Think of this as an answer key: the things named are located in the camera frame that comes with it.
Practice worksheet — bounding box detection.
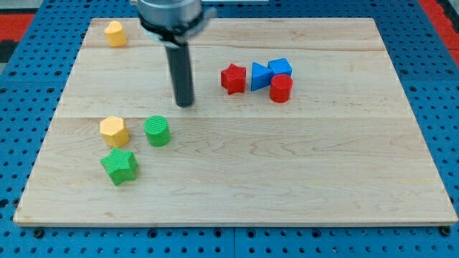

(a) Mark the red star block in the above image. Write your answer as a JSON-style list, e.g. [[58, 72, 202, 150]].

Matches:
[[220, 63, 246, 95]]

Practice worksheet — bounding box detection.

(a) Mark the blue triangle block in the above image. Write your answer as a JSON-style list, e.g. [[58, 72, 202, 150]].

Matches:
[[251, 62, 273, 91]]

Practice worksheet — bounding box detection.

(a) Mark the wooden board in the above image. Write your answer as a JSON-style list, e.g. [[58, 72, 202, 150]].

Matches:
[[14, 18, 458, 227]]

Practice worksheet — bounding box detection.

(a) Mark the red cylinder block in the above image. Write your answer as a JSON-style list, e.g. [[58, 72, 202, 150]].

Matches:
[[269, 74, 293, 103]]

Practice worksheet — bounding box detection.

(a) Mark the green cylinder block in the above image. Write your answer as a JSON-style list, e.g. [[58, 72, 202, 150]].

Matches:
[[143, 115, 171, 147]]

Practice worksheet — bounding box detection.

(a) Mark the blue cube block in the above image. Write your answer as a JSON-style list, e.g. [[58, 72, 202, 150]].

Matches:
[[268, 57, 293, 77]]

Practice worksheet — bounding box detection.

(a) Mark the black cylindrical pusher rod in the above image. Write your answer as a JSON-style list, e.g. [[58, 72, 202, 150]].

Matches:
[[166, 43, 194, 108]]

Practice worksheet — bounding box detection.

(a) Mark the green star block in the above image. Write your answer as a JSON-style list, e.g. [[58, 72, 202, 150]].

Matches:
[[100, 148, 138, 186]]

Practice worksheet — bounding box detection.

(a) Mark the yellow hexagon block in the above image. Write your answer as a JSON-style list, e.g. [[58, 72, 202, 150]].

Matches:
[[99, 116, 130, 148]]

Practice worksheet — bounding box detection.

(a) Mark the yellow heart block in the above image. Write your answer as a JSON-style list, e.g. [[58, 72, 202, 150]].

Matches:
[[104, 21, 127, 47]]

